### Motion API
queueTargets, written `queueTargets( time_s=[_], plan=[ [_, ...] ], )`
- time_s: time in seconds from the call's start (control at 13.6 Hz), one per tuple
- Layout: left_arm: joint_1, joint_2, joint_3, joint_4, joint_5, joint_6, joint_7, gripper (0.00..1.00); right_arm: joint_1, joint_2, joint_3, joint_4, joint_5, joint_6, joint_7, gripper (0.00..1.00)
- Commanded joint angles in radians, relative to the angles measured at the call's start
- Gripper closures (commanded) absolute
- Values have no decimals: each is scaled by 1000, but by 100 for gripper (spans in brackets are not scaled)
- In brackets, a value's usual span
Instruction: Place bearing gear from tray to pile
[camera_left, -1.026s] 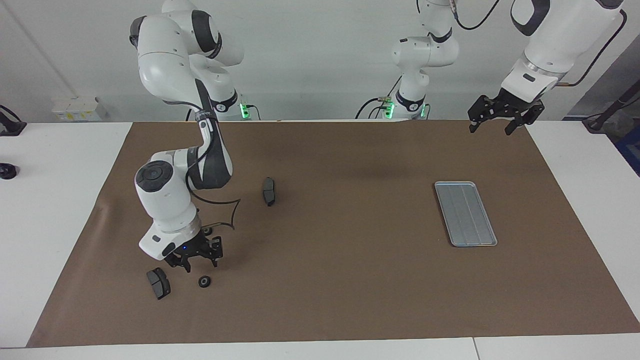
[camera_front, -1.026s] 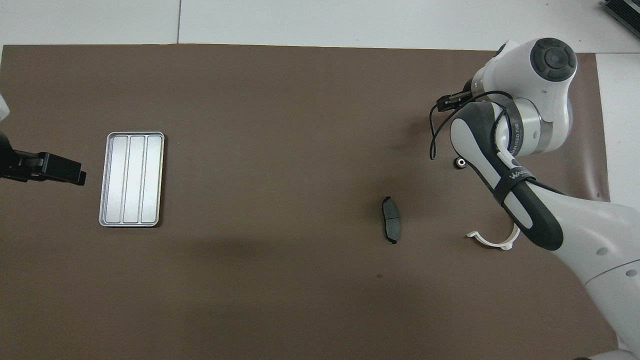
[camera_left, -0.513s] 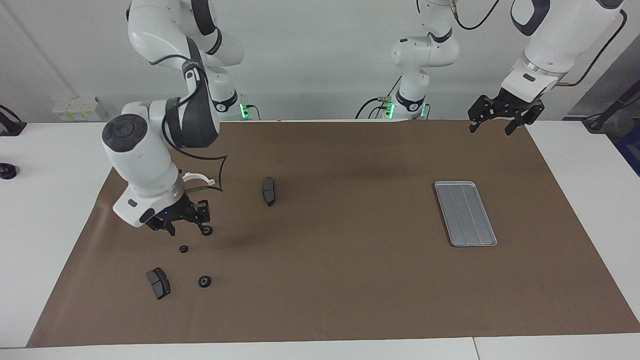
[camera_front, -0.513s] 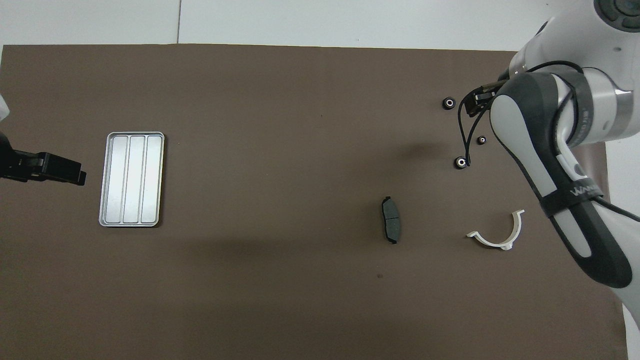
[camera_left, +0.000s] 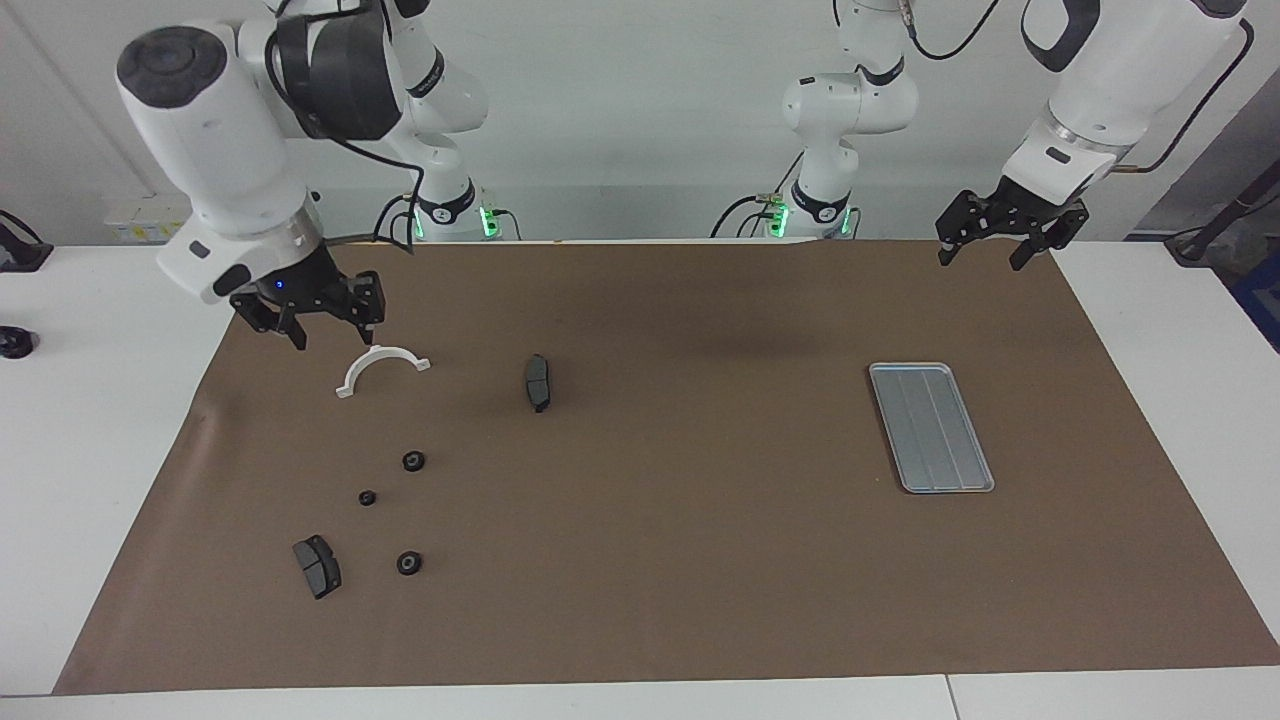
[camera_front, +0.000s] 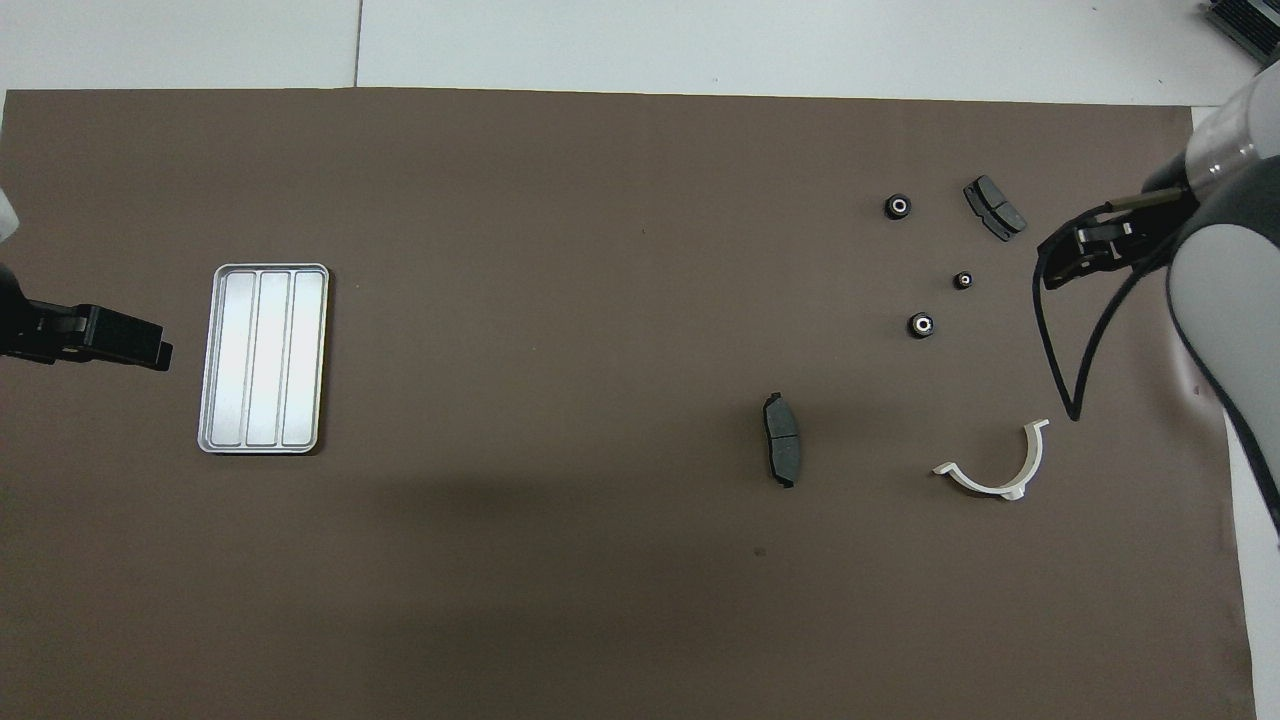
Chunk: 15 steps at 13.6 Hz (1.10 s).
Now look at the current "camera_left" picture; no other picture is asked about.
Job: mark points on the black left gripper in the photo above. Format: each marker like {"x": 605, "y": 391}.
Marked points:
{"x": 1020, "y": 210}

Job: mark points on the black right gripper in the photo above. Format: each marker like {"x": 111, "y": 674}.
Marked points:
{"x": 300, "y": 290}

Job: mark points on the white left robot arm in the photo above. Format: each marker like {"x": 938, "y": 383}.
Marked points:
{"x": 1130, "y": 70}

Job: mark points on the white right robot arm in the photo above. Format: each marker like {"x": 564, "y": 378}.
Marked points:
{"x": 210, "y": 130}

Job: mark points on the grey metal tray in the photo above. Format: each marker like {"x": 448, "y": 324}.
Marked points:
{"x": 930, "y": 430}

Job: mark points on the slim dark grey brake pad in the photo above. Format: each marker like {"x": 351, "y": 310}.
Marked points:
{"x": 538, "y": 385}

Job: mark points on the wide dark grey brake pad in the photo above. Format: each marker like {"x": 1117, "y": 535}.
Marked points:
{"x": 318, "y": 568}

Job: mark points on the black stand leg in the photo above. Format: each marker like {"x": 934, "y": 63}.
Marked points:
{"x": 1225, "y": 215}

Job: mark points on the blue box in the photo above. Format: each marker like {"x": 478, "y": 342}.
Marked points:
{"x": 1262, "y": 300}

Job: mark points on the black round knob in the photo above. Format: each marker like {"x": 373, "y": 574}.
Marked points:
{"x": 15, "y": 342}

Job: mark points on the black table clamp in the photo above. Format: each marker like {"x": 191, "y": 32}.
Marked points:
{"x": 20, "y": 255}

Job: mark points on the brown table mat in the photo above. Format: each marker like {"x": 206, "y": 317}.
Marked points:
{"x": 650, "y": 560}

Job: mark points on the white curved plastic bracket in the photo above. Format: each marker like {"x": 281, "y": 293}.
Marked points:
{"x": 352, "y": 375}

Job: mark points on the white wall socket box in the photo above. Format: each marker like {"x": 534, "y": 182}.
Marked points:
{"x": 145, "y": 215}

